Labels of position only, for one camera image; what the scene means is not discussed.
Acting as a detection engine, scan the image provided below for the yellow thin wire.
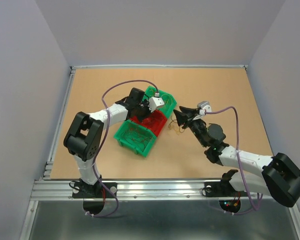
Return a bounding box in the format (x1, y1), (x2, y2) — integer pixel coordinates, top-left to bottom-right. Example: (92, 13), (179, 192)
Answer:
(162, 93), (175, 112)

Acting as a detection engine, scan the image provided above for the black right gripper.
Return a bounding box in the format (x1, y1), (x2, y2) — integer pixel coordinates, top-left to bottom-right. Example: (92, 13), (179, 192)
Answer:
(173, 105), (208, 148)

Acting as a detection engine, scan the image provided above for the red plastic bin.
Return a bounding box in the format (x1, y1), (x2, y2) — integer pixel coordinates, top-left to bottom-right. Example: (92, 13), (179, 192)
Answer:
(130, 110), (168, 137)

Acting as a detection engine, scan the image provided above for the green plastic bin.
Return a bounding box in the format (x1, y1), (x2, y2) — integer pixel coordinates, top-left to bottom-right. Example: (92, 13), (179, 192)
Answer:
(143, 85), (177, 119)
(114, 120), (157, 158)

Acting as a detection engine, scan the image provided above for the aluminium mounting rail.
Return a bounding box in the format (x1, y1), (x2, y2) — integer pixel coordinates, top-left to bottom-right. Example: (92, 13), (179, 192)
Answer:
(29, 177), (298, 201)

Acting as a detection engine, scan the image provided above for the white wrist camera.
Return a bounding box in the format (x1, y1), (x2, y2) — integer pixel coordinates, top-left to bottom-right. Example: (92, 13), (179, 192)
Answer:
(148, 92), (165, 113)
(197, 101), (212, 117)

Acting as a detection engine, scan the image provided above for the far green plastic bin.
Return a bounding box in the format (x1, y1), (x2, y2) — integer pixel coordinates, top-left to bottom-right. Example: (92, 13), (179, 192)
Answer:
(143, 85), (177, 119)

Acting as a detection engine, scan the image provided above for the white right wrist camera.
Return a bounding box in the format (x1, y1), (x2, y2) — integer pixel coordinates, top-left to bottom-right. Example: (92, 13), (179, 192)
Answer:
(197, 101), (212, 117)

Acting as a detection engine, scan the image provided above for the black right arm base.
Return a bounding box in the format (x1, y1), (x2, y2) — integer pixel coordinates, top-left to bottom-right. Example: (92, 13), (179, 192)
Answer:
(200, 180), (248, 198)

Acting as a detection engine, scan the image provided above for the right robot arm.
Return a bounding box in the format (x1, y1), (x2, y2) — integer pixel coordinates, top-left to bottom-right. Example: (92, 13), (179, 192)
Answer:
(173, 104), (300, 208)

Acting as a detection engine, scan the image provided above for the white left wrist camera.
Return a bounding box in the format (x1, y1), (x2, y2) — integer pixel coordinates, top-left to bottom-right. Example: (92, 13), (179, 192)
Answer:
(148, 92), (165, 113)

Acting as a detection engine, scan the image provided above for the near green plastic bin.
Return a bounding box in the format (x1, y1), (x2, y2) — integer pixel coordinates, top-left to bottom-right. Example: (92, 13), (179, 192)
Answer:
(114, 120), (157, 158)

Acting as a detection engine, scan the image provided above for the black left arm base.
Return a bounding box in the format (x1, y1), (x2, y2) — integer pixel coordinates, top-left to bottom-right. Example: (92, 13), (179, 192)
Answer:
(68, 180), (114, 199)

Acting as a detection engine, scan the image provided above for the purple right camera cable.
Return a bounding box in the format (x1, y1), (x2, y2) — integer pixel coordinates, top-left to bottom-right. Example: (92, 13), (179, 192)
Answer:
(204, 106), (265, 216)

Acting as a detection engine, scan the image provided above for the red striped thin wire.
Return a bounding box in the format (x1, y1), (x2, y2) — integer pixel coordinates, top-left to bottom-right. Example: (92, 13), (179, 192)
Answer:
(121, 126), (155, 151)

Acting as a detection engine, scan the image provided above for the thin wire bundle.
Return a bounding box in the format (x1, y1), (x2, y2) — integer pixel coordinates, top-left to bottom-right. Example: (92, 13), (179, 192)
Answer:
(166, 117), (188, 136)

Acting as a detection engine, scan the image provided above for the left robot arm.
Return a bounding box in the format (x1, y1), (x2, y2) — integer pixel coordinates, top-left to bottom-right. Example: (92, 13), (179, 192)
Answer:
(63, 87), (164, 197)

